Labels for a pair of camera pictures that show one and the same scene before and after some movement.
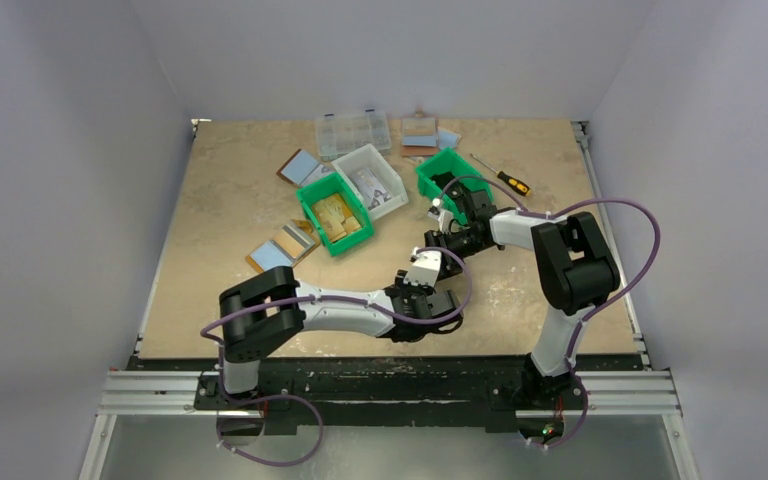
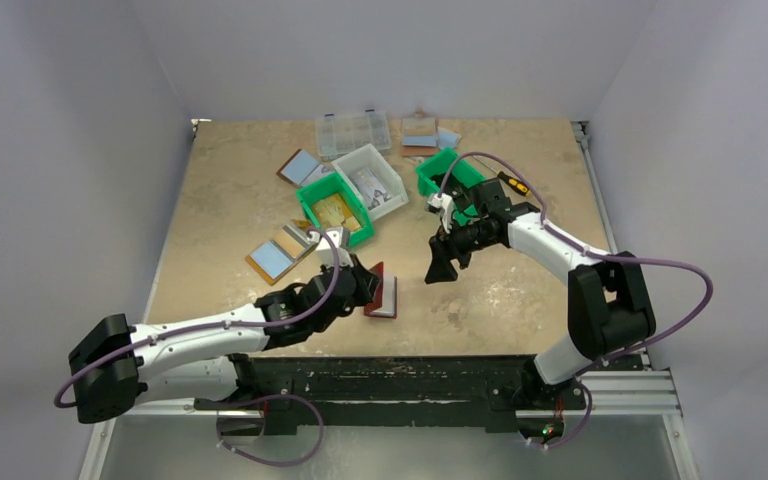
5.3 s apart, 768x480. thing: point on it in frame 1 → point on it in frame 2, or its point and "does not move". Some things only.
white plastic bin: (380, 187) does not move
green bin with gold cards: (335, 211) does not move
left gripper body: (414, 291) → (361, 295)
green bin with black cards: (449, 161) does not move
